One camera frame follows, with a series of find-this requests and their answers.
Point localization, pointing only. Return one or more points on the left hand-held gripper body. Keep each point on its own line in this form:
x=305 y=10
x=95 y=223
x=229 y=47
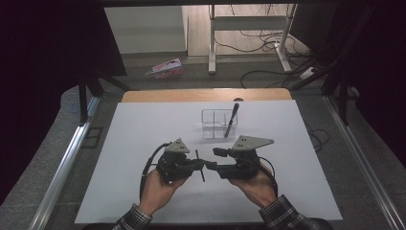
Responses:
x=174 y=166

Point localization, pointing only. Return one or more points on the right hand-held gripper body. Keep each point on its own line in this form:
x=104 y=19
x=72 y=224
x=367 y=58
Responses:
x=245 y=166

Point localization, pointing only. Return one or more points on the thin black pen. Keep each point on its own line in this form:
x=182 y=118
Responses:
x=201 y=174

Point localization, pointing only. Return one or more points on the clear acrylic organizer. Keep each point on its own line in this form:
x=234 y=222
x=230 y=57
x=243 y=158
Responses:
x=215 y=124

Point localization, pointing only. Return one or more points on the person's right hand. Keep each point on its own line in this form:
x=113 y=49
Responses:
x=258 y=190

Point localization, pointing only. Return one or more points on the person's left hand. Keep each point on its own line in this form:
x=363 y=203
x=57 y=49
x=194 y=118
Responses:
x=158 y=195

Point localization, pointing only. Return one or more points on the dark table grommet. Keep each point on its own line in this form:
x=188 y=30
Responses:
x=239 y=99

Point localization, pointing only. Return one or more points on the white table board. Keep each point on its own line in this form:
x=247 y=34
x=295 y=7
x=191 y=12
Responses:
x=111 y=179

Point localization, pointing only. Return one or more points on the pink printed box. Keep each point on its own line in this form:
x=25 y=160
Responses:
x=166 y=68

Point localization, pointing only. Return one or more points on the white power strip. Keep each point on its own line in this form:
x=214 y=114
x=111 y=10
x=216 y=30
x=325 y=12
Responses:
x=307 y=73

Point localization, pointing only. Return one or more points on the black metal stand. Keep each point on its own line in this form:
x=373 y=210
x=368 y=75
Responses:
x=83 y=99
x=343 y=96

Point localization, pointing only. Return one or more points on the white cabinet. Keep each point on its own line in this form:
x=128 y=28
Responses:
x=145 y=28

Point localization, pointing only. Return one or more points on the black curtain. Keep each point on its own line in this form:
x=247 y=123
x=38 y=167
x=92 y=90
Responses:
x=38 y=80
x=376 y=64

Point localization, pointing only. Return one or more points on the aluminium rail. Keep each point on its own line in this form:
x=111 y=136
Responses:
x=367 y=172
x=63 y=166

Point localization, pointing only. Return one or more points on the white desk frame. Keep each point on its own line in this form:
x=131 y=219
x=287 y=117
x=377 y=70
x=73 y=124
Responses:
x=249 y=23

